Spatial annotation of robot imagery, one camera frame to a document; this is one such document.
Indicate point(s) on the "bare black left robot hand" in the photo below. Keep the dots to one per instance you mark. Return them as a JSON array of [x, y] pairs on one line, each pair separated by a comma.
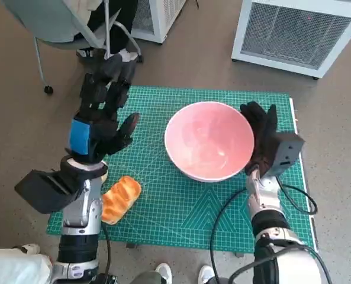
[[101, 130]]

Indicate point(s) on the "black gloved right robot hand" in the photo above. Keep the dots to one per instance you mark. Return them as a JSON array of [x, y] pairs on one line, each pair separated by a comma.
[[262, 136]]

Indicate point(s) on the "pink bowl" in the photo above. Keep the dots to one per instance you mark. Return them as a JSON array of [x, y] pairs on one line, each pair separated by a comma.
[[207, 139]]

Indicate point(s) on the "long orange bread loaf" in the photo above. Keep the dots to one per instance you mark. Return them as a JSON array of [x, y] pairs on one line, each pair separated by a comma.
[[119, 201]]

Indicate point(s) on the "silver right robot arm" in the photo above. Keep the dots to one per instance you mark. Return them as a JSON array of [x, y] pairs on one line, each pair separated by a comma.
[[267, 207]]

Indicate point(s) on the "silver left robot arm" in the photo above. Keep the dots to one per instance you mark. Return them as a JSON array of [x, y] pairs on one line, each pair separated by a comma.
[[80, 213]]

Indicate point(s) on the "round bread bun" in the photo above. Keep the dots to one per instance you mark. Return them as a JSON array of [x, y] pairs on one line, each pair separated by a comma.
[[104, 177]]

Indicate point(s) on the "person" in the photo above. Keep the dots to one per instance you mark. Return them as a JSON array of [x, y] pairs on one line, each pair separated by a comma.
[[116, 29]]

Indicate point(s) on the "large white mesh cabinet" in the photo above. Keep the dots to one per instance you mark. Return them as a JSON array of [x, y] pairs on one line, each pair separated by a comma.
[[296, 35]]

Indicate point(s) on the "green cutting mat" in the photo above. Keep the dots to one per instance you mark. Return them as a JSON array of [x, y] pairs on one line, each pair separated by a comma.
[[169, 213]]

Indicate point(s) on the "grey office chair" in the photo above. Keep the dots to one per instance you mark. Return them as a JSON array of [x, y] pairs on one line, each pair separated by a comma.
[[54, 29]]

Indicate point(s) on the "small white mesh cabinet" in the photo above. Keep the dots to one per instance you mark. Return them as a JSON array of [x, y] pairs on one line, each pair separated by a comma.
[[157, 17]]

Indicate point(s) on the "black box device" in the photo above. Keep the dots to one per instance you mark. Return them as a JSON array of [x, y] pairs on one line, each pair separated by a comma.
[[107, 279]]

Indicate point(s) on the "white shoe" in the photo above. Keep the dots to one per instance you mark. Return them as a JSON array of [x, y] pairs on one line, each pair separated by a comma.
[[164, 273], [206, 275]]

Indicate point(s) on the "white cloth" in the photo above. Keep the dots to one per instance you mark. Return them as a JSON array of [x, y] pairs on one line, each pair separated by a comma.
[[12, 266]]

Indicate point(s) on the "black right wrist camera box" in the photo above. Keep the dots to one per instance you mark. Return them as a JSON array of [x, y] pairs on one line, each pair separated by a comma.
[[287, 151]]

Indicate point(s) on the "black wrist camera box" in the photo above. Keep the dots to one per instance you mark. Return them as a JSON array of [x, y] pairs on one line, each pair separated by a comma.
[[287, 151], [45, 189]]

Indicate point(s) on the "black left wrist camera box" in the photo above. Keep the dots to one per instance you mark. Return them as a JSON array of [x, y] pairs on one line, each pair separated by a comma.
[[45, 189]]

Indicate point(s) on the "metal table bracket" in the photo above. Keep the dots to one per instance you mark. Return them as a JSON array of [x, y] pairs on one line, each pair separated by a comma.
[[239, 255]]

